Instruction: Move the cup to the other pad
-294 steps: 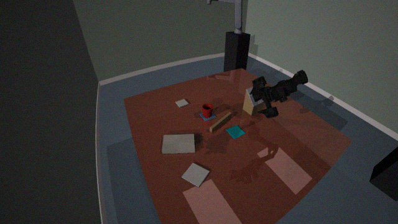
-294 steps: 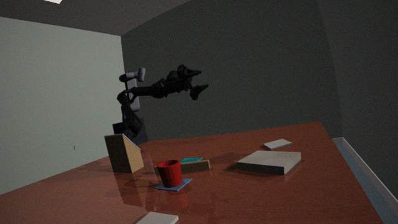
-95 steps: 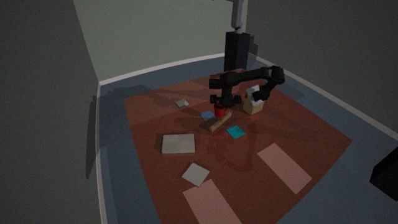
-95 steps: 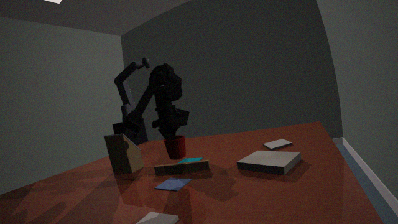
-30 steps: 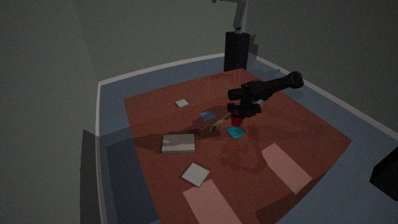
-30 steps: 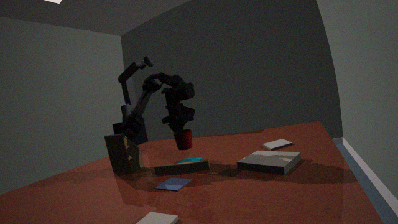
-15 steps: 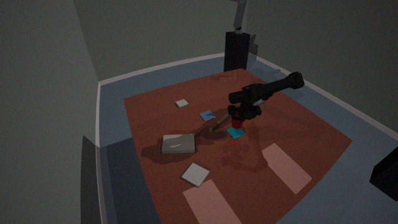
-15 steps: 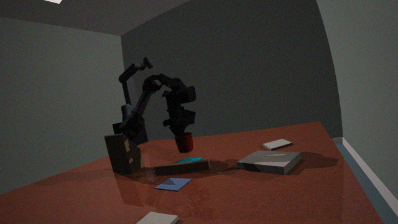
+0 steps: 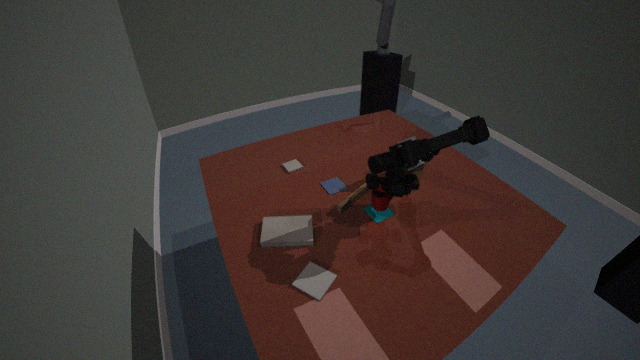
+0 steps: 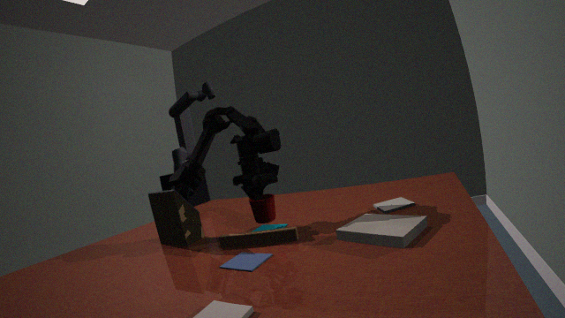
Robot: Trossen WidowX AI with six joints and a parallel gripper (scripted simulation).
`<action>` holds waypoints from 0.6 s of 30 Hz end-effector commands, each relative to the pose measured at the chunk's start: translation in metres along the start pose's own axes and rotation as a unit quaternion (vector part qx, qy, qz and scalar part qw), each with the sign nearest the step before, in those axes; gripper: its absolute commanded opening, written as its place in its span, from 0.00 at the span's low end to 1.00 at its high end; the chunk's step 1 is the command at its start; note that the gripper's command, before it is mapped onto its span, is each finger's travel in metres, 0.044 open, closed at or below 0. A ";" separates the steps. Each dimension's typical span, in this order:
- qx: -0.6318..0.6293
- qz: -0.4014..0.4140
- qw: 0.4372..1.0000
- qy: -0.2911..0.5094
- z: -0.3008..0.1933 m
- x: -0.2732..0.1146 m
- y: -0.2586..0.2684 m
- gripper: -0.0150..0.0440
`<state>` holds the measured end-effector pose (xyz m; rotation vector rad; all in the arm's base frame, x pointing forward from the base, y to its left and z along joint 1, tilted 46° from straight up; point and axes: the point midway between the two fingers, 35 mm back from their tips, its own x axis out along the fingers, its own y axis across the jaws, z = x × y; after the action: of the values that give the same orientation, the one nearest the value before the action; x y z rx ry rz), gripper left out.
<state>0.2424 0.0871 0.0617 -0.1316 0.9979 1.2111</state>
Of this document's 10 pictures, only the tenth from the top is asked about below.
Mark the dark red cup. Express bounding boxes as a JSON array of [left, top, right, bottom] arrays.
[[249, 194, 275, 223]]

